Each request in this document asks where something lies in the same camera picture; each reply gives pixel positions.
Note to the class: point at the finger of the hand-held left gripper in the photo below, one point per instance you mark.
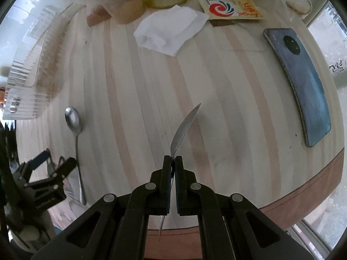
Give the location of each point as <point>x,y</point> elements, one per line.
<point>66,168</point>
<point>40,159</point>

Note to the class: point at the yellow packet with red swirl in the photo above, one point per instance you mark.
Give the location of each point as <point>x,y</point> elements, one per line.
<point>230,8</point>

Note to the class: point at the blue smartphone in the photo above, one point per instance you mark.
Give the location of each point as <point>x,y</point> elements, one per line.
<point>306,86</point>

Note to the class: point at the clear plastic utensil container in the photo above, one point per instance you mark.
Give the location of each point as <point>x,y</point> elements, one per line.
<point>40,67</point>

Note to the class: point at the clear bag of beige food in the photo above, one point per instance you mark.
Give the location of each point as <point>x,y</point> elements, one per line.
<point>127,10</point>

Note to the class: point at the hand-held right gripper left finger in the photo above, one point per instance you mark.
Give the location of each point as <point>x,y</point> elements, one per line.
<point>168,189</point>

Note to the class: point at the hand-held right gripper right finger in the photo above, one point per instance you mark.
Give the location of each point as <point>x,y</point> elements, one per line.
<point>179,189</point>

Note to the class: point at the round bowl steel spoon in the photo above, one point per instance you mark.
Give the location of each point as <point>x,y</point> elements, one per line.
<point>72,119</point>

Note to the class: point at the small steel spoon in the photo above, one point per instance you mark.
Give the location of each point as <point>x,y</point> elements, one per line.
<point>184,130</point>

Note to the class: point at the white crumpled tissue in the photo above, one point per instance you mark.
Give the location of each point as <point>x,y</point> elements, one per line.
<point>168,29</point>

